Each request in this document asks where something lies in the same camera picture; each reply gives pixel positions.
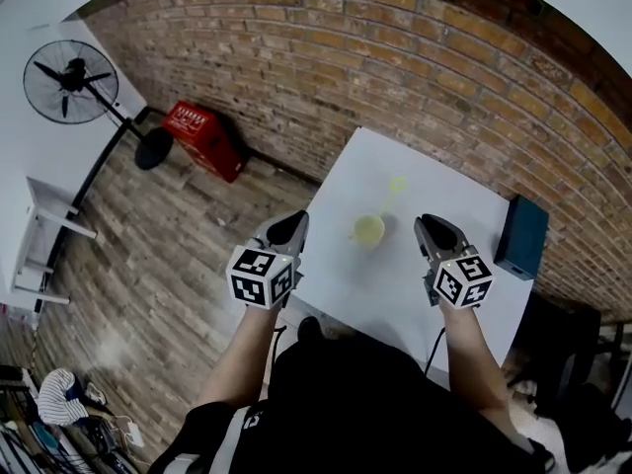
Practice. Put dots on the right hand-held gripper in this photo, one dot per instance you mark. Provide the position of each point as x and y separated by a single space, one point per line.
461 282

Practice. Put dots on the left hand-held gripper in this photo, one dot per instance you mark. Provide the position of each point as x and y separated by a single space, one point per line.
257 277

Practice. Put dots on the yellow-green spoon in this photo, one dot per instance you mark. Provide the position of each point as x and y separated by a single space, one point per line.
397 185

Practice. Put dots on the white cup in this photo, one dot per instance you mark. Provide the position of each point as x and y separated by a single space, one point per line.
369 230

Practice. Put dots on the person's left forearm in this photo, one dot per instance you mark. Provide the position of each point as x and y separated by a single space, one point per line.
242 358

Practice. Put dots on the person's right forearm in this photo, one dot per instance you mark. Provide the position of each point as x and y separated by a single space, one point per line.
469 358

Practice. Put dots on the large white table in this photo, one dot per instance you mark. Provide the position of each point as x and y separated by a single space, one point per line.
424 176

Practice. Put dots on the dark blue box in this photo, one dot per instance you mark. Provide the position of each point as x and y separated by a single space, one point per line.
523 237

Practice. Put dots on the person's black shoe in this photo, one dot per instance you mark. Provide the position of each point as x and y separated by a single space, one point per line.
309 330

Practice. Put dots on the red box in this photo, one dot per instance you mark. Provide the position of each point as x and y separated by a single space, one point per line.
207 138

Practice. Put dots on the black chair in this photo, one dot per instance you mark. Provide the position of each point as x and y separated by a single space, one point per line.
568 353

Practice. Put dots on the person's black shirt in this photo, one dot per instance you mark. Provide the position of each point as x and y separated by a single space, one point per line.
355 413

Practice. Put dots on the small white table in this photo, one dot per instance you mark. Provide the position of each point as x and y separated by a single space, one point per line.
44 235

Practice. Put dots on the white power adapter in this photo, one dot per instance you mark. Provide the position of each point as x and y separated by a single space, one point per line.
134 435

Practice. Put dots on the black pedestal fan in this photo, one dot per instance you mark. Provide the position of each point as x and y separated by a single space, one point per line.
74 84

